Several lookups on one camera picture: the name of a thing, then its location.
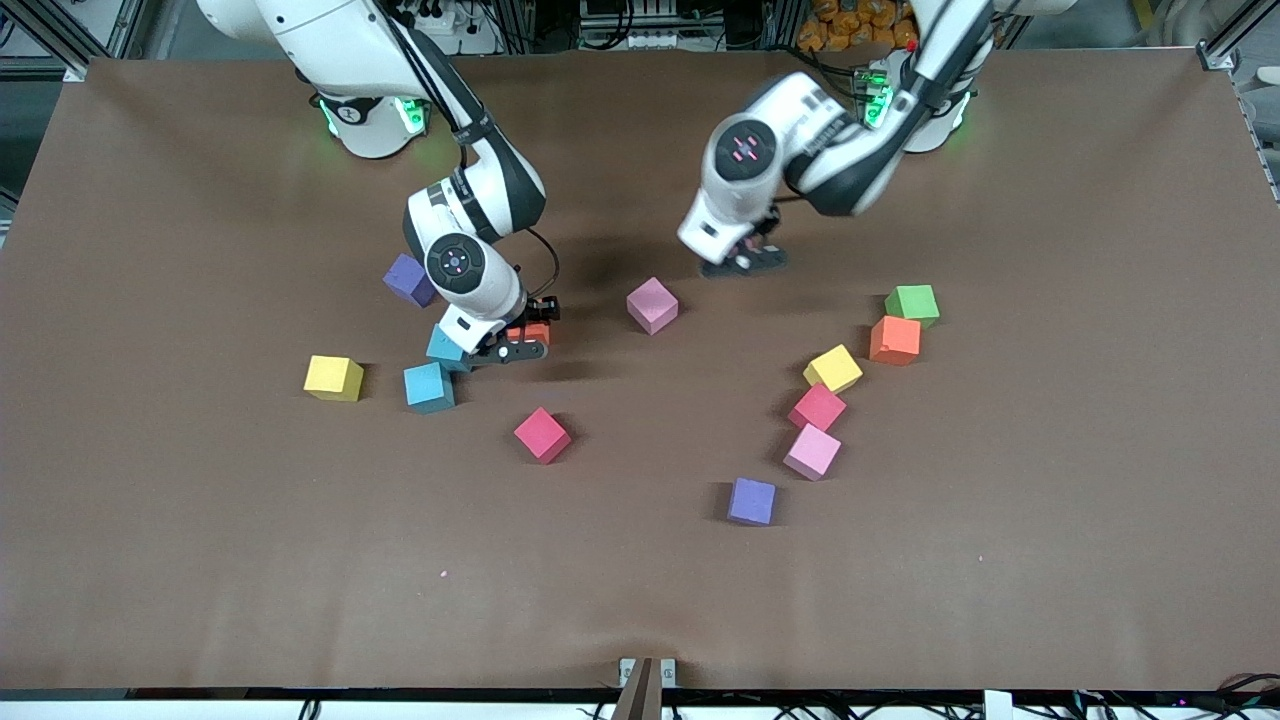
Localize blue foam cube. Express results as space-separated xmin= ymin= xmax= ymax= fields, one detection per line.
xmin=403 ymin=362 xmax=457 ymax=415
xmin=426 ymin=325 xmax=473 ymax=373

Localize pink foam cube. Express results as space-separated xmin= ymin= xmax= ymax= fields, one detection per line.
xmin=626 ymin=277 xmax=680 ymax=336
xmin=783 ymin=423 xmax=843 ymax=481

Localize red foam cube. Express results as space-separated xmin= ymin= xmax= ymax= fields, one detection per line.
xmin=786 ymin=382 xmax=848 ymax=433
xmin=513 ymin=406 xmax=573 ymax=465

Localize purple foam cube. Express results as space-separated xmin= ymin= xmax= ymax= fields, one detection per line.
xmin=382 ymin=253 xmax=438 ymax=308
xmin=727 ymin=477 xmax=778 ymax=527

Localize yellow foam cube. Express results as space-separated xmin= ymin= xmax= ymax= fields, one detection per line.
xmin=803 ymin=343 xmax=864 ymax=394
xmin=303 ymin=355 xmax=365 ymax=403

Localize green foam cube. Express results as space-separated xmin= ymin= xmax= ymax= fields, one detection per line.
xmin=884 ymin=284 xmax=941 ymax=329

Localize white electronics box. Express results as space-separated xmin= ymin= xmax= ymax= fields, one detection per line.
xmin=580 ymin=0 xmax=691 ymax=51

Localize orange yellow object pile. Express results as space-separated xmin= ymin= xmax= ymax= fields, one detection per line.
xmin=797 ymin=0 xmax=916 ymax=53

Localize table cover sheet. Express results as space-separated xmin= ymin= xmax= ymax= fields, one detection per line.
xmin=0 ymin=48 xmax=1280 ymax=693

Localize white power strip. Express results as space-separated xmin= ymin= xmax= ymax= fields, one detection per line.
xmin=395 ymin=0 xmax=501 ymax=56

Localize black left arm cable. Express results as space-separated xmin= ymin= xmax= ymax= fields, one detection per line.
xmin=880 ymin=0 xmax=1001 ymax=131

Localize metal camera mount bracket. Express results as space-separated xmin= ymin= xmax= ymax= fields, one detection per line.
xmin=618 ymin=657 xmax=677 ymax=720

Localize silver aluminium frame rail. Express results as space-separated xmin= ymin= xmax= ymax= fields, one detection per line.
xmin=1195 ymin=0 xmax=1280 ymax=206
xmin=0 ymin=0 xmax=151 ymax=83

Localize black cable bundle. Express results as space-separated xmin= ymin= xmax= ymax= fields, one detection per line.
xmin=1070 ymin=672 xmax=1280 ymax=720

